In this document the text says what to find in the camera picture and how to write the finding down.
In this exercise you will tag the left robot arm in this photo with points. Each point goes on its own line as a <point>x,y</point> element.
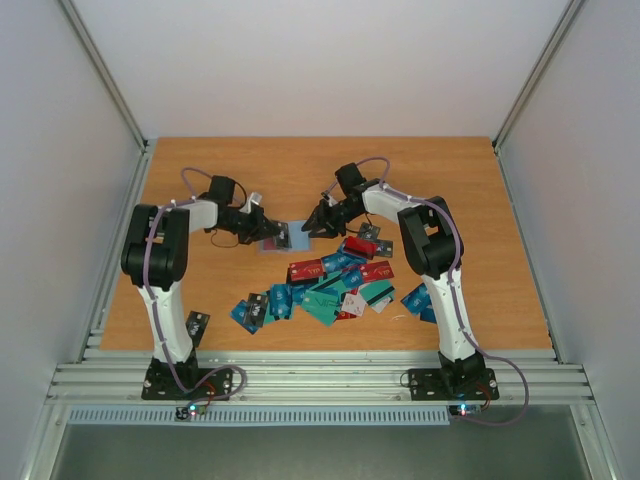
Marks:
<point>155,258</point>

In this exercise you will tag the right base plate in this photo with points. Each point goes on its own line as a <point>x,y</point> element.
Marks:
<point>435,384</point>

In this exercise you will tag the black VIP card left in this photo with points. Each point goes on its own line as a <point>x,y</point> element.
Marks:
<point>257,307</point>

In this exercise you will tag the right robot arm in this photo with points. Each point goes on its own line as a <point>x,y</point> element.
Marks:
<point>433,249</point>

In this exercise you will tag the left base plate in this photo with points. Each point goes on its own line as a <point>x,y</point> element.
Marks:
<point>159,383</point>

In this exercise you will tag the black card lone left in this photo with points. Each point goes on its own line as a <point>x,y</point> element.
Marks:
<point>196,325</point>

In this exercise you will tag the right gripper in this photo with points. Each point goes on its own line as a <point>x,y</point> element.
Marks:
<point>327,216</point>

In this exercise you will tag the red VIP card upper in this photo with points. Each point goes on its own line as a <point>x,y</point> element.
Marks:
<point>302,272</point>

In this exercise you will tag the white card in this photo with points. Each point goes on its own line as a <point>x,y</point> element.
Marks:
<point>353,305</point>

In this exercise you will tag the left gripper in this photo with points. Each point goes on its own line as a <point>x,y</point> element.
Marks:
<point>258,231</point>

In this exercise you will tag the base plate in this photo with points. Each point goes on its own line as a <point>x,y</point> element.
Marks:
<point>159,383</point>
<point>435,384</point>

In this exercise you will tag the red vip card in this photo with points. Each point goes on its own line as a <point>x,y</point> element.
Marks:
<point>302,272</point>
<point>376,271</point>

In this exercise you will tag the red card bottom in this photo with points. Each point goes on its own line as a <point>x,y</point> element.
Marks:
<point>268,245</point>

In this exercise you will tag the red VIP card centre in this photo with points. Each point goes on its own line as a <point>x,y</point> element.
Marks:
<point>376,271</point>

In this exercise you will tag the blue card left bottom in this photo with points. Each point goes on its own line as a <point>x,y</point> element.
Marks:
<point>238,314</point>

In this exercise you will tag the blue card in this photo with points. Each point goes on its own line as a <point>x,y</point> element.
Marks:
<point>238,314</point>
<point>417,300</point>

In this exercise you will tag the blue card right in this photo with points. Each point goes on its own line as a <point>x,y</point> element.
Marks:
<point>417,300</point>

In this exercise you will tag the blue slotted cable duct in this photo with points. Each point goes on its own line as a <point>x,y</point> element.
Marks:
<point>260,416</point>

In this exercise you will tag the teal VIP card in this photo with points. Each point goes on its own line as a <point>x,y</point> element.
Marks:
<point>323,306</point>

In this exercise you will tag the red card upper right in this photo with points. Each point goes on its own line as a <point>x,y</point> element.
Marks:
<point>359,247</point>

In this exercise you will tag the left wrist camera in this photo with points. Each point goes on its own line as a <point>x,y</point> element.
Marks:
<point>253,201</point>

